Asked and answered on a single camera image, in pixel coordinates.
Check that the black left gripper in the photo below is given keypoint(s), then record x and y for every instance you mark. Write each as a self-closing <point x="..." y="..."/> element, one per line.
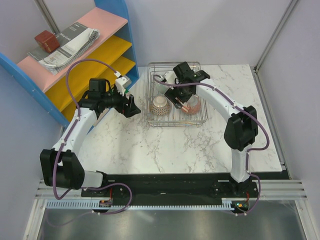
<point x="129" y="110"/>

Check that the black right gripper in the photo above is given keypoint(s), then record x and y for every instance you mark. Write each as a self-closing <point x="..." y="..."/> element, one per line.
<point x="171" y="94"/>

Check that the black white floral bowl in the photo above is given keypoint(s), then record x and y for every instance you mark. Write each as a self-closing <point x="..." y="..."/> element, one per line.
<point x="193" y="105"/>

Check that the pale green ceramic bowl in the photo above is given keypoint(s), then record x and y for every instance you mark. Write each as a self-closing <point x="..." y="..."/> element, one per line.
<point x="160" y="87"/>

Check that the gold lattice pattern bowl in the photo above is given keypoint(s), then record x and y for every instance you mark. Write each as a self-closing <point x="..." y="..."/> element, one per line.
<point x="160" y="106"/>

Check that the orange white floral bowl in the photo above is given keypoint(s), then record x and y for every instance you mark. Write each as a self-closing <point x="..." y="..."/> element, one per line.
<point x="183" y="106"/>

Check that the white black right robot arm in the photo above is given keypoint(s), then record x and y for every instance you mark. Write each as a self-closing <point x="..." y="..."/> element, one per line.
<point x="181" y="83"/>

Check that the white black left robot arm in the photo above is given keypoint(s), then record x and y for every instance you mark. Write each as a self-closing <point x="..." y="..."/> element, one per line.
<point x="60" y="165"/>

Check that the blue pink yellow shelf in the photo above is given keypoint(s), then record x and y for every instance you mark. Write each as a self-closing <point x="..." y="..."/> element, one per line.
<point x="111" y="54"/>

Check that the spiral bound setup guide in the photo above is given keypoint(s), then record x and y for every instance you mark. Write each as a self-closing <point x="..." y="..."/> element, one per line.
<point x="74" y="42"/>

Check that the red brown cube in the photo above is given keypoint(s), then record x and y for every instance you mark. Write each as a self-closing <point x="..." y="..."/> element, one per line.
<point x="47" y="41"/>

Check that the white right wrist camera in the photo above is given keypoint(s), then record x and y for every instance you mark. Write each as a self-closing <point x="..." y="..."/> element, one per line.
<point x="170" y="77"/>

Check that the metal wire dish rack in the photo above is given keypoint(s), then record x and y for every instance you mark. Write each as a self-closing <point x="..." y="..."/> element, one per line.
<point x="176" y="117"/>

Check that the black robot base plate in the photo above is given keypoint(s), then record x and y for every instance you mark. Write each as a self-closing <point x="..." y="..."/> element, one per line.
<point x="181" y="188"/>

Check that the white slotted cable duct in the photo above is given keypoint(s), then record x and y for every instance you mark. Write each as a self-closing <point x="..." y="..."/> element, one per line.
<point x="76" y="204"/>

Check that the aluminium frame rail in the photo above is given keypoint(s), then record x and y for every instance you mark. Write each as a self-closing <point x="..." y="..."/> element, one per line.
<point x="276" y="33"/>

